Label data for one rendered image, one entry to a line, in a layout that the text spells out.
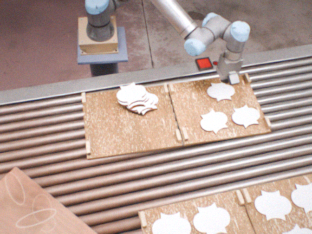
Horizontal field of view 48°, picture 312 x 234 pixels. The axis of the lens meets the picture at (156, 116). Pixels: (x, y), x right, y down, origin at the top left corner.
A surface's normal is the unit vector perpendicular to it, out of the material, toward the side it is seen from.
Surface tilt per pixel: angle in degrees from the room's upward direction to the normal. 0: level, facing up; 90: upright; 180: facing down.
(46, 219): 0
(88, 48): 90
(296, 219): 0
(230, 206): 0
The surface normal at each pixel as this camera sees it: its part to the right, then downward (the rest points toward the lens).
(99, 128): 0.05, -0.57
